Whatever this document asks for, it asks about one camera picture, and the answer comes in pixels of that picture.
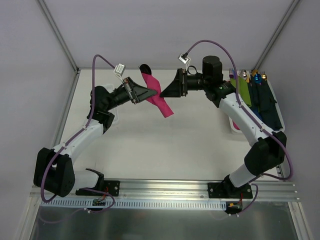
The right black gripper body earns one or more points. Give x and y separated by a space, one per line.
182 82

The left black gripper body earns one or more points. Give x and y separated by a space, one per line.
130 90

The magenta paper napkin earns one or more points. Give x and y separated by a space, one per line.
153 84

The purple metallic spoon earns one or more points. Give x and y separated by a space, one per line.
145 69

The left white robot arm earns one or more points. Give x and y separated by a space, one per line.
54 170

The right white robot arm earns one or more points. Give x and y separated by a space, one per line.
266 146

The purple fork in roll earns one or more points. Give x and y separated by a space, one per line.
232 73

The green rolled napkin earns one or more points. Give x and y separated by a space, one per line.
243 89

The silver spoon in roll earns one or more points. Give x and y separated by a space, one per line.
244 75

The blue spoon in roll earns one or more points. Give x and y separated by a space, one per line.
258 78

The dark navy rolled napkin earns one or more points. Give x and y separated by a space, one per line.
264 102

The large white storage basket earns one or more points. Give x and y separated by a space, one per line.
277 106

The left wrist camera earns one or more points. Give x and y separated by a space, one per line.
119 71

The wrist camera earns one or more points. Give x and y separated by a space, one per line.
119 71
183 57

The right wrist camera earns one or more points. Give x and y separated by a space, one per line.
183 57

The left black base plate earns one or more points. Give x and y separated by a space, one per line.
111 187

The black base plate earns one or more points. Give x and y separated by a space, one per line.
225 190
111 187

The aluminium front rail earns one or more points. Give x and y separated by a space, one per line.
147 189

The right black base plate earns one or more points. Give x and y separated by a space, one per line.
225 190

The left aluminium frame post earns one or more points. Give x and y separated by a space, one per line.
57 34

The aluminium frame post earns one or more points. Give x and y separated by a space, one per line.
293 5
57 34

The white slotted cable duct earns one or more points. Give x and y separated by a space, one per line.
153 204

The right aluminium frame post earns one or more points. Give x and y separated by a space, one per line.
293 5

